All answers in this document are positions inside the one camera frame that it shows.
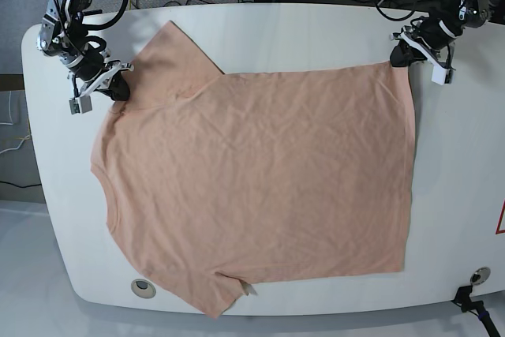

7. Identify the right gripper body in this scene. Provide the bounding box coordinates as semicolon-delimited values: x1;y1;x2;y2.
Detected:
65;47;133;97

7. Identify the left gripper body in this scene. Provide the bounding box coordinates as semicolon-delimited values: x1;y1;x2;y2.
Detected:
391;17;460;69

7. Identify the peach pink T-shirt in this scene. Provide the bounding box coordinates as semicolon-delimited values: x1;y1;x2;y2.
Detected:
91;22;415;317

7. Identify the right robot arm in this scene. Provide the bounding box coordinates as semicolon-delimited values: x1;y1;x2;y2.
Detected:
37;0;133;101

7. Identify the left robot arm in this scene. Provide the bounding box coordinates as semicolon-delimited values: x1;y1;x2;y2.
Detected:
390;0;504;70

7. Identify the red triangle warning sticker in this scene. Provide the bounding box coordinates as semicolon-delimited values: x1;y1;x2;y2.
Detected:
496;202;505;234

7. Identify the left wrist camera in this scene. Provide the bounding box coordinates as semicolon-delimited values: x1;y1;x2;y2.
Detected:
431;66;454;85

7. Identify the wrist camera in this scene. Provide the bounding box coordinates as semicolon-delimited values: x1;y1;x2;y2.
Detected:
431;66;454;85
69;95;92;114

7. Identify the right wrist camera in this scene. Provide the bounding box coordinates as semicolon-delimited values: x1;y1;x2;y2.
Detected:
69;95;92;114

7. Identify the left table cable grommet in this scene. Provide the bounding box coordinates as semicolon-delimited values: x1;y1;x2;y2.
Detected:
131;279;156;299

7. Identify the table cable grommet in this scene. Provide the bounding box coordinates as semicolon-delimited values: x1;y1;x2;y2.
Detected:
470;267;491;286
131;279;156;299

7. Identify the right table cable grommet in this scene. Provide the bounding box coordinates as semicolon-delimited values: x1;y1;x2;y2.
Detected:
470;267;491;286

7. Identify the black clamp mount with pole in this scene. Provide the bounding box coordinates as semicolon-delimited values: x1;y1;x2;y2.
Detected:
451;285;500;337

